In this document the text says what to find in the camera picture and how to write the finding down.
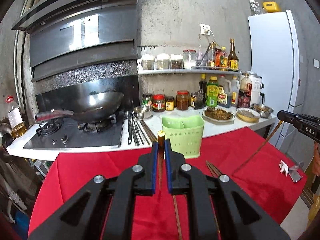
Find wooden chopstick gold tip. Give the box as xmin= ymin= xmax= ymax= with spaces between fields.
xmin=205 ymin=161 xmax=221 ymax=178
xmin=207 ymin=160 xmax=224 ymax=177
xmin=232 ymin=121 xmax=283 ymax=175
xmin=172 ymin=196 xmax=183 ymax=240
xmin=157 ymin=131 xmax=165 ymax=187

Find metal utensils on counter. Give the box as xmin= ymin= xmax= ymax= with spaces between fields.
xmin=124 ymin=111 xmax=157 ymax=146

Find steel bowl right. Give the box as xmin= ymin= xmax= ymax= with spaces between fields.
xmin=251 ymin=103 xmax=273 ymax=119

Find white crumpled paper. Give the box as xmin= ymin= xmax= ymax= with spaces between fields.
xmin=279 ymin=160 xmax=289 ymax=177

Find yellow bowl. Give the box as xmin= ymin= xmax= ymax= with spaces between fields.
xmin=236 ymin=108 xmax=260 ymax=123

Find red label dark bottle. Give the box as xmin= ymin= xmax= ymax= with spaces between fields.
xmin=236 ymin=73 xmax=252 ymax=108

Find black gas stove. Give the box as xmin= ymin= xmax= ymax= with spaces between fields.
xmin=23 ymin=112 xmax=124 ymax=150

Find white refrigerator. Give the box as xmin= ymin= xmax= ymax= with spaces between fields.
xmin=248 ymin=10 xmax=304 ymax=153

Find green utensil holder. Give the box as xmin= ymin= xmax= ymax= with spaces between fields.
xmin=162 ymin=115 xmax=204 ymax=159

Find white vinegar jug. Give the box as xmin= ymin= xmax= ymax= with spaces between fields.
xmin=217 ymin=75 xmax=232 ymax=108

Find plate of food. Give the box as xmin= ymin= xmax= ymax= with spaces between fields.
xmin=203 ymin=107 xmax=234 ymax=122

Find tall brown sauce bottle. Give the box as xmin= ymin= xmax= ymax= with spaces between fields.
xmin=227 ymin=38 xmax=239 ymax=72

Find green sauce bottle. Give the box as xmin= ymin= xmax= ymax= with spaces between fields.
xmin=206 ymin=76 xmax=219 ymax=107

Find small steel bowl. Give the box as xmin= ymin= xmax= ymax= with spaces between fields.
xmin=133 ymin=105 xmax=153 ymax=119

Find steel wok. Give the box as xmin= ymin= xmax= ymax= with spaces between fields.
xmin=35 ymin=92 xmax=124 ymax=124

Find dark soy sauce bottle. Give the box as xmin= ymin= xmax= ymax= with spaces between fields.
xmin=199 ymin=74 xmax=207 ymax=105

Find brown sauce jar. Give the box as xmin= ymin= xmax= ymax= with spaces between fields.
xmin=176 ymin=90 xmax=189 ymax=111

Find red lid jar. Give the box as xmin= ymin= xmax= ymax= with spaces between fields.
xmin=152 ymin=94 xmax=165 ymax=112

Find cooking oil bottle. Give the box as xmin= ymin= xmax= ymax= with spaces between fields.
xmin=6 ymin=95 xmax=27 ymax=138

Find range hood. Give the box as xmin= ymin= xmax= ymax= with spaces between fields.
xmin=12 ymin=0 xmax=138 ymax=82

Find wall power socket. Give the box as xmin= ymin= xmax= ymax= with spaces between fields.
xmin=200 ymin=23 xmax=210 ymax=36

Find wall shelf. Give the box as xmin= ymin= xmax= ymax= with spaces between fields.
xmin=137 ymin=67 xmax=242 ymax=75

